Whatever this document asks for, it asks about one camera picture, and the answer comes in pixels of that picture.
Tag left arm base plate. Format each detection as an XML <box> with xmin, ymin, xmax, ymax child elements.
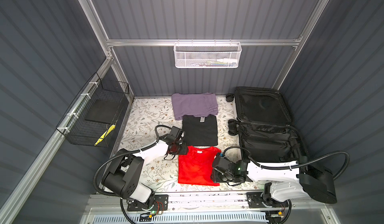
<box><xmin>127</xmin><ymin>194</ymin><xmax>169</xmax><ymax>212</ymax></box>

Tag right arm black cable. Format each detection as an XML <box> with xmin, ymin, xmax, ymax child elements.
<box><xmin>223</xmin><ymin>145</ymin><xmax>351</xmax><ymax>224</ymax></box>

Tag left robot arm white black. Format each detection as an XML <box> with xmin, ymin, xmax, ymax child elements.
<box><xmin>93</xmin><ymin>125</ymin><xmax>188</xmax><ymax>206</ymax></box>

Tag red t-shirt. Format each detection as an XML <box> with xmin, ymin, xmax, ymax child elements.
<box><xmin>178</xmin><ymin>146</ymin><xmax>221</xmax><ymax>187</ymax></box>

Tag floral table mat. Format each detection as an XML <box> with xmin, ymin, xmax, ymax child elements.
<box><xmin>118</xmin><ymin>96</ymin><xmax>264</xmax><ymax>193</ymax></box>

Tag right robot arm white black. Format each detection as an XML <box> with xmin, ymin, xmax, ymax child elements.
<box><xmin>211</xmin><ymin>154</ymin><xmax>337</xmax><ymax>204</ymax></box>

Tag black wire basket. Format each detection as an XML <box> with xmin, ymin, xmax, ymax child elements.
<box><xmin>57</xmin><ymin>74</ymin><xmax>130</xmax><ymax>148</ymax></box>

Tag white wire basket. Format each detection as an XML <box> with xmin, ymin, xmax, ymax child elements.
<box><xmin>173</xmin><ymin>42</ymin><xmax>242</xmax><ymax>69</ymax></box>

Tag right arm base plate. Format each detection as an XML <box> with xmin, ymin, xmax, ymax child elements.
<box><xmin>246</xmin><ymin>192</ymin><xmax>289</xmax><ymax>210</ymax></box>

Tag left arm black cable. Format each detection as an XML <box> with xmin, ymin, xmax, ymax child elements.
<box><xmin>92</xmin><ymin>124</ymin><xmax>173</xmax><ymax>224</ymax></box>

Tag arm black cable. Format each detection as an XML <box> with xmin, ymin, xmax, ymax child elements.
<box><xmin>223</xmin><ymin>145</ymin><xmax>351</xmax><ymax>224</ymax></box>
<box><xmin>92</xmin><ymin>124</ymin><xmax>173</xmax><ymax>224</ymax></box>

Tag purple jeans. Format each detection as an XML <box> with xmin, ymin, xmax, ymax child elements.
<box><xmin>171</xmin><ymin>93</ymin><xmax>219</xmax><ymax>121</ymax></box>

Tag white ventilation grille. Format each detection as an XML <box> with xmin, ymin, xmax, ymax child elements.
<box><xmin>89</xmin><ymin>213</ymin><xmax>268</xmax><ymax>224</ymax></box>

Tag black pad in basket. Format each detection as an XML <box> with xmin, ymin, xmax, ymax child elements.
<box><xmin>85</xmin><ymin>100</ymin><xmax>119</xmax><ymax>124</ymax></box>

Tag yellow black striped item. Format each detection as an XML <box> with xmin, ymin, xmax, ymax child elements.
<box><xmin>94</xmin><ymin>125</ymin><xmax>116</xmax><ymax>146</ymax></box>

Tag black t-shirt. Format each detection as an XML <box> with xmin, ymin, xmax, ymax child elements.
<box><xmin>182</xmin><ymin>115</ymin><xmax>218</xmax><ymax>147</ymax></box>

